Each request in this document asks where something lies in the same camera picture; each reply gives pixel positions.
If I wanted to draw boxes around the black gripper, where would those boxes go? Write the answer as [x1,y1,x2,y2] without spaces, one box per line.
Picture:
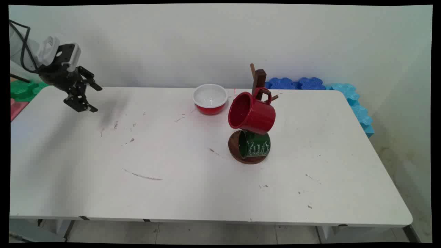
[36,43,103,113]

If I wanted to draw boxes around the red enamel mug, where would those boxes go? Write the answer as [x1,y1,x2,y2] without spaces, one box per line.
[228,87,276,135]

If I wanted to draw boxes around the green foam tile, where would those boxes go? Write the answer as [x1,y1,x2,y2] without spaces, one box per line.
[10,79,49,103]

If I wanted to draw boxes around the pink foam tile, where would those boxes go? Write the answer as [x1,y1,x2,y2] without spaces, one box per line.
[10,98,30,122]

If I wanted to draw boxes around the red bowl white inside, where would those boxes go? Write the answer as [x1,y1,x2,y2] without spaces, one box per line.
[192,84,228,116]

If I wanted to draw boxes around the grey table leg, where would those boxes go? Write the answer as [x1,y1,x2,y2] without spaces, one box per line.
[10,219,75,243]

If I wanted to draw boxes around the wooden mug tree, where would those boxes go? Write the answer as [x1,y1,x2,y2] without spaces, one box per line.
[228,63,279,165]

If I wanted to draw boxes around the green printed mug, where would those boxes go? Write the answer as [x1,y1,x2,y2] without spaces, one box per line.
[238,130,271,159]

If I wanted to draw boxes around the dark blue foam tile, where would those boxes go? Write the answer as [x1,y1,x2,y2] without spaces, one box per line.
[298,77,326,91]
[265,77,299,90]

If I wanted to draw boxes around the light blue foam tile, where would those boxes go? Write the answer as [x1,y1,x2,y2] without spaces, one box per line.
[326,83,360,106]
[350,103,375,138]

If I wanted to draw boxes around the white table leg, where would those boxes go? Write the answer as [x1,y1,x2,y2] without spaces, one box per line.
[316,226,349,243]

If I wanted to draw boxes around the black table strut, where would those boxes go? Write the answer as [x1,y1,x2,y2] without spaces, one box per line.
[402,225,421,243]

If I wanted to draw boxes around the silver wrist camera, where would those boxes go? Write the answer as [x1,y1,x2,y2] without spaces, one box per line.
[66,43,82,73]

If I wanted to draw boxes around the thin black background cable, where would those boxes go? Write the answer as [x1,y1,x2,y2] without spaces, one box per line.
[10,73,31,84]

